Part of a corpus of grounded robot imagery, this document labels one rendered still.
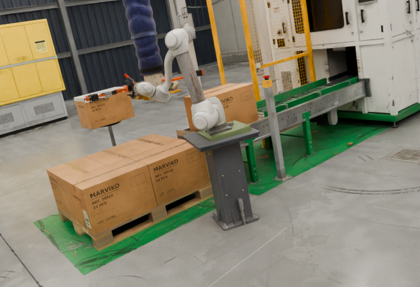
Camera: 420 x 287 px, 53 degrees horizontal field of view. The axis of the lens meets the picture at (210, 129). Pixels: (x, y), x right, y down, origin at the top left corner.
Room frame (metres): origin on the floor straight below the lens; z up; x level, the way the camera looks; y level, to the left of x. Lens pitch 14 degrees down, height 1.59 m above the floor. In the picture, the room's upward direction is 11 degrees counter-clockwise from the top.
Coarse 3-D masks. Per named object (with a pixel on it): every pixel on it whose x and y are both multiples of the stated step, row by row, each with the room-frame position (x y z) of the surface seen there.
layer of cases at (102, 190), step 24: (120, 144) 4.38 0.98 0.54; (144, 144) 4.18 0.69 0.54; (168, 144) 3.99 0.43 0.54; (72, 168) 3.80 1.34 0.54; (96, 168) 3.65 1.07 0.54; (120, 168) 3.50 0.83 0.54; (144, 168) 3.45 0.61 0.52; (168, 168) 3.57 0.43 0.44; (192, 168) 3.71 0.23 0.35; (72, 192) 3.36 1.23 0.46; (96, 192) 3.19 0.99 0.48; (120, 192) 3.30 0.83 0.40; (144, 192) 3.42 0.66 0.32; (168, 192) 3.54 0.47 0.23; (72, 216) 3.55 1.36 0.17; (96, 216) 3.16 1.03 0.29; (120, 216) 3.27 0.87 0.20
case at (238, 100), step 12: (228, 84) 4.44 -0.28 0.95; (240, 84) 4.28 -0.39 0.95; (252, 84) 4.20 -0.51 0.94; (204, 96) 3.96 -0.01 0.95; (216, 96) 3.93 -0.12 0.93; (228, 96) 4.01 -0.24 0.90; (240, 96) 4.10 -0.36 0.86; (252, 96) 4.19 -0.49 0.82; (228, 108) 4.00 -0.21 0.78; (240, 108) 4.08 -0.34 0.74; (252, 108) 4.18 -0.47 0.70; (228, 120) 3.98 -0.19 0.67; (240, 120) 4.07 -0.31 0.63; (252, 120) 4.16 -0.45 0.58
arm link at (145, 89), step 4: (140, 84) 3.39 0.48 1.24; (144, 84) 3.35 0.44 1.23; (148, 84) 3.35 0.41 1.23; (136, 88) 3.44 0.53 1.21; (140, 88) 3.37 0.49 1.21; (144, 88) 3.33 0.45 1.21; (148, 88) 3.34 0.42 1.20; (152, 88) 3.36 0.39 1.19; (140, 92) 3.38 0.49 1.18; (144, 92) 3.34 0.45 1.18; (148, 92) 3.34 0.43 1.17; (152, 92) 3.40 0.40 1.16; (148, 96) 3.42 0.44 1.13
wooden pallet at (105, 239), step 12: (192, 192) 3.68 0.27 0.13; (204, 192) 3.75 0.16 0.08; (180, 204) 3.70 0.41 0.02; (192, 204) 3.67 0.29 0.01; (60, 216) 3.94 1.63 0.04; (156, 216) 3.45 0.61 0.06; (168, 216) 3.51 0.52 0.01; (84, 228) 3.31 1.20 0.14; (132, 228) 3.39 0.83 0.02; (144, 228) 3.37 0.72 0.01; (96, 240) 3.13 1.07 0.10; (108, 240) 3.18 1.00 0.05; (120, 240) 3.24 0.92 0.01
